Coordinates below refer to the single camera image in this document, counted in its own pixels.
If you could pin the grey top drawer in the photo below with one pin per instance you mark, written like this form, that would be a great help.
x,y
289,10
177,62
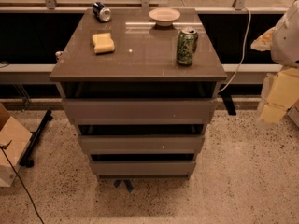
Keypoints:
x,y
138,111

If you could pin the blue soda can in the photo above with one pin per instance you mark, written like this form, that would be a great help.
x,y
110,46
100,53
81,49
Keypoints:
x,y
101,12

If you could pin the grey middle drawer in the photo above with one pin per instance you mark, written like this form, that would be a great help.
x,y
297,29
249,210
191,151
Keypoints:
x,y
141,144

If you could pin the cardboard box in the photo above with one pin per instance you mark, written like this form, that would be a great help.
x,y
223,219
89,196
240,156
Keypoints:
x,y
15,138

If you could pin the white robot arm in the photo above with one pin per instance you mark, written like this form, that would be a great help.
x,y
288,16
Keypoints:
x,y
285,40

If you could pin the grey bottom drawer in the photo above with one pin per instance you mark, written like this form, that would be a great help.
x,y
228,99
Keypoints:
x,y
143,168

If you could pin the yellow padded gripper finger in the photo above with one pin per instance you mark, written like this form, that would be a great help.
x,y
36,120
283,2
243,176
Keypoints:
x,y
279,93
264,41

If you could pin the grey drawer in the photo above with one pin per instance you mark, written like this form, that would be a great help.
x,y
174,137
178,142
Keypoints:
x,y
138,111
141,144
143,168

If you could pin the beige ceramic bowl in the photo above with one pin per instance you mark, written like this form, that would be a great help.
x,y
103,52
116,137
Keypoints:
x,y
164,16

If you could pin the black stand leg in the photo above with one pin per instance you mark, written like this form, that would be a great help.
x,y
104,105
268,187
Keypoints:
x,y
26,159
229,104

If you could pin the black stand leg left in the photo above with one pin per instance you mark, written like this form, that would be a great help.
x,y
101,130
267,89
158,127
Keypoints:
x,y
26,159

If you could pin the grey drawer cabinet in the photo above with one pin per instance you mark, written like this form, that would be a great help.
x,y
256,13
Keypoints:
x,y
142,66

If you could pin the black stand leg right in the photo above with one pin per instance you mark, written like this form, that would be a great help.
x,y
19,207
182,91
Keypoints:
x,y
229,104

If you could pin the metal window railing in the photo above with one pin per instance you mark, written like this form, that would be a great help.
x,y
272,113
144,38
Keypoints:
x,y
143,0

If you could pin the green soda can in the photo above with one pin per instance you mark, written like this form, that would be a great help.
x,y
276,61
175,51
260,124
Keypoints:
x,y
186,46

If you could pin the yellow sponge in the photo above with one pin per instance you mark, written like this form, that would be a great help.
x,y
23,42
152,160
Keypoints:
x,y
103,43

